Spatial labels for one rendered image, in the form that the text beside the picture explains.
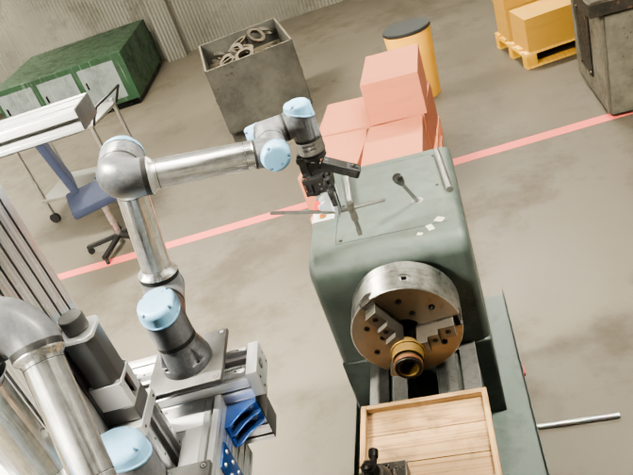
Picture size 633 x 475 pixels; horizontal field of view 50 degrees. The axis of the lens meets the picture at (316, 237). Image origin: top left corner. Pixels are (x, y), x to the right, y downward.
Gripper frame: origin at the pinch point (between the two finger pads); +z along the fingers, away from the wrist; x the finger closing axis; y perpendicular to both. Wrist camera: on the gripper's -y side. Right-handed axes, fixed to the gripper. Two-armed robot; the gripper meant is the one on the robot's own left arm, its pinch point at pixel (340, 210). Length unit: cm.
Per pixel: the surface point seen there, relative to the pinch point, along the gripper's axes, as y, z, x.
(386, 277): -9.7, 14.1, 17.7
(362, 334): 0.9, 27.5, 23.3
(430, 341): -17.8, 29.4, 29.8
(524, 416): -39, 84, 13
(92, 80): 361, 91, -628
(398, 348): -9.5, 26.0, 33.8
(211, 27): 249, 114, -825
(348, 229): 0.9, 12.3, -8.8
